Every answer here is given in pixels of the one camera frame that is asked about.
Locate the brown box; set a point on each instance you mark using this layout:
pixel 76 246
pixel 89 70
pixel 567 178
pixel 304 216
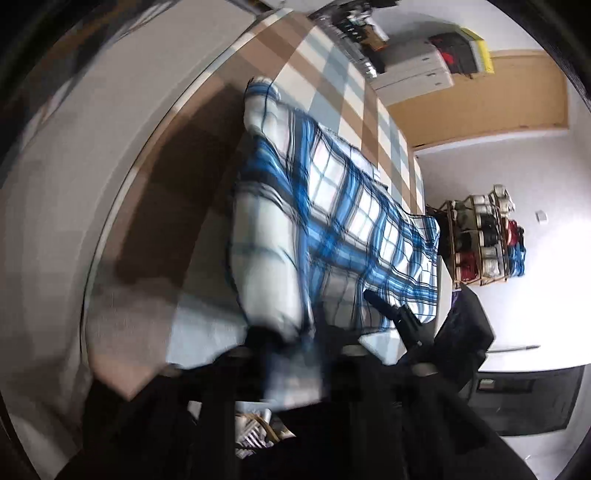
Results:
pixel 376 41

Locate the wooden door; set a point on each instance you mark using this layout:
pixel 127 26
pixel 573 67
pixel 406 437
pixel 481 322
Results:
pixel 485 101

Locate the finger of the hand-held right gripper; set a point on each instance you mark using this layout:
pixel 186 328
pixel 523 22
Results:
pixel 401 318

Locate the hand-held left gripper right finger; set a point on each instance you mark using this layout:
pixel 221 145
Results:
pixel 369 401

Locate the white suitcase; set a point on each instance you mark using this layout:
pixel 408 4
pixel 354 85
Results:
pixel 411 74

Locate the blue plaid shirt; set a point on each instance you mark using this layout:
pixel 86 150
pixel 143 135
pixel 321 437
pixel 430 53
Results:
pixel 332 221

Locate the wooden shoe rack with shoes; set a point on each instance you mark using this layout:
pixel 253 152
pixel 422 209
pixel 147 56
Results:
pixel 489 240

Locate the white wall switch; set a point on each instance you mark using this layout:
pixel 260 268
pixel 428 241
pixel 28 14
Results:
pixel 542 217

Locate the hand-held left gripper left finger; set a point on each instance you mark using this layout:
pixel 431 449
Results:
pixel 217 397

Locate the checkered bed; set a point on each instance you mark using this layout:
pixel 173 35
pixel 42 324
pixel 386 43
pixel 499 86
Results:
pixel 203 184

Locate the white box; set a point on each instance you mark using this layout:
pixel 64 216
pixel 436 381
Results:
pixel 444 295

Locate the metal rod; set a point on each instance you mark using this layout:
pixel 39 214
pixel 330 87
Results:
pixel 512 348

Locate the black shoe box red logo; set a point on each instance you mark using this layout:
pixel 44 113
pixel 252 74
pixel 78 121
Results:
pixel 445 55

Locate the dark cabinet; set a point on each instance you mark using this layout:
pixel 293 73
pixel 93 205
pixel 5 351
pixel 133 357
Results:
pixel 531 401

